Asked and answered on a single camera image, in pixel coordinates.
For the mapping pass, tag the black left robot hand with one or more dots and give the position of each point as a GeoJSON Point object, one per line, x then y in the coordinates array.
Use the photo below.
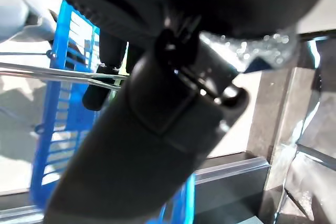
{"type": "Point", "coordinates": [147, 142]}

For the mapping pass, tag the blue plastic shopping basket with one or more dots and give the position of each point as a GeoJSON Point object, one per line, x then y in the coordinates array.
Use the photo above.
{"type": "Point", "coordinates": [63, 119]}

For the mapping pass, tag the grey left robot leg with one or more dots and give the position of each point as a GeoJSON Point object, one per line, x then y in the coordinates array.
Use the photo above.
{"type": "Point", "coordinates": [13, 11]}

